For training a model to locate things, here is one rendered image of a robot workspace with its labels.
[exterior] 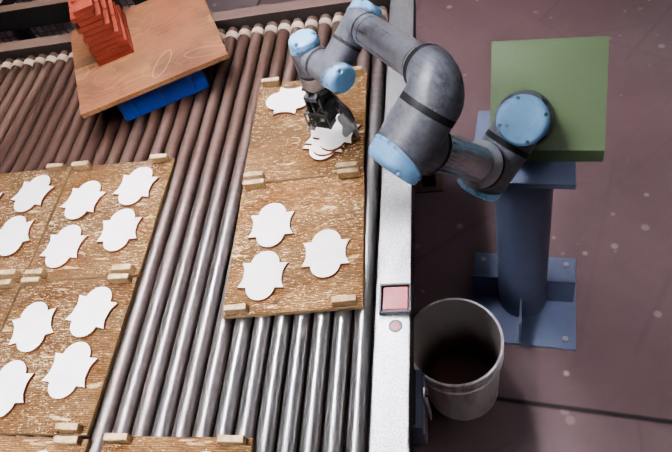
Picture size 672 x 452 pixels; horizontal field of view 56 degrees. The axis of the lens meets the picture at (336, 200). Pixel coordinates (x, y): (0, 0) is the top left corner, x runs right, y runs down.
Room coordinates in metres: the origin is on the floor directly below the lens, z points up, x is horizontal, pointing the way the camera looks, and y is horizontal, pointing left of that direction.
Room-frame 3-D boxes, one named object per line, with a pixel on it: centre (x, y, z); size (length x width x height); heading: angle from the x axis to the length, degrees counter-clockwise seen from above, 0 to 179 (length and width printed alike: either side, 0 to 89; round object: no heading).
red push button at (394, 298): (0.75, -0.05, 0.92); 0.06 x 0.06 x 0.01; 70
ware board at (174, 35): (1.96, 0.44, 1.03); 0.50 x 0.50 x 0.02; 5
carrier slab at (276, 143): (1.40, 0.00, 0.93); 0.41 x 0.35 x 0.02; 161
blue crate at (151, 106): (1.89, 0.43, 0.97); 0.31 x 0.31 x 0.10; 5
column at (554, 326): (1.10, -0.54, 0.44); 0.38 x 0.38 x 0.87; 62
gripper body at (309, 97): (1.29, -0.05, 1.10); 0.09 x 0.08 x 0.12; 142
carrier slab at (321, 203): (1.01, 0.13, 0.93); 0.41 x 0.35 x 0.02; 162
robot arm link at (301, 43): (1.29, -0.06, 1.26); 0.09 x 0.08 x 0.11; 22
